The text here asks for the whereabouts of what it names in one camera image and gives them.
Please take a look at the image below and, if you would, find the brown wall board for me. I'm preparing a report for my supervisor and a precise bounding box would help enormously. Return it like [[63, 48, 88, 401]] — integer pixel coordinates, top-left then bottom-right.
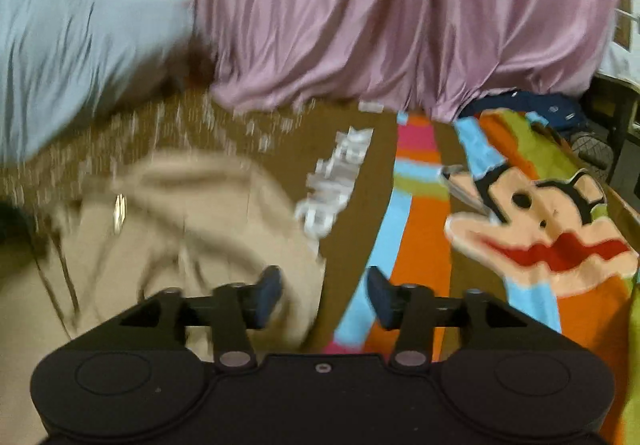
[[614, 0, 635, 52]]

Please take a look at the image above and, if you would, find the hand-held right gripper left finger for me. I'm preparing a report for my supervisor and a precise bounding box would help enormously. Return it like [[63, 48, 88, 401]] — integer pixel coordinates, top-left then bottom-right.
[[100, 266, 283, 372]]

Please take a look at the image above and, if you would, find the dark blue clothing item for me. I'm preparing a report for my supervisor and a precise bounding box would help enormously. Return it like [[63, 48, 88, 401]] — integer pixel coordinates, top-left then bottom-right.
[[457, 92, 593, 133]]

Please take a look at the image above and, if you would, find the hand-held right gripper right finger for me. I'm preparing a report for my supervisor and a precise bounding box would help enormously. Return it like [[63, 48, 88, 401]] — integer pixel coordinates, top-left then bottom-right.
[[366, 266, 546, 372]]

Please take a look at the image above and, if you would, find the brown printed cartoon blanket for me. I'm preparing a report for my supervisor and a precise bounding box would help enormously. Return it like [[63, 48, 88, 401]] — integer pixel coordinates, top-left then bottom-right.
[[0, 90, 640, 445]]

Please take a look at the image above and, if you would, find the pink curtain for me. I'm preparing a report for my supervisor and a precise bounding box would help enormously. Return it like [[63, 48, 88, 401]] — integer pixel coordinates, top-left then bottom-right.
[[192, 0, 631, 123]]

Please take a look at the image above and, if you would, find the grey duvet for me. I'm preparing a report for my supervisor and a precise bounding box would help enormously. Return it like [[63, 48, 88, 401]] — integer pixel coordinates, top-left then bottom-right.
[[0, 0, 206, 166]]

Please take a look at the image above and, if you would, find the beige zip hooded jacket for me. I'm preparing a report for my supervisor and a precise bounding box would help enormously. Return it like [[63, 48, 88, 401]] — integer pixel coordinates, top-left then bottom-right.
[[0, 150, 328, 445]]

